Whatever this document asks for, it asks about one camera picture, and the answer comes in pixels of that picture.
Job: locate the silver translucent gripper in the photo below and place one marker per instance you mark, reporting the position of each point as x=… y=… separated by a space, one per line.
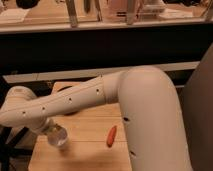
x=56 y=135

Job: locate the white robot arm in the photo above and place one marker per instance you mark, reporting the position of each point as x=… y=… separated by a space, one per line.
x=148 y=102

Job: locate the wooden background shelf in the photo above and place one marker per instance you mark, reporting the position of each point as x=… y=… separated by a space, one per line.
x=57 y=15

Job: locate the grey chair back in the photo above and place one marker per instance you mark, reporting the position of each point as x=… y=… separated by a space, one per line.
x=197 y=106

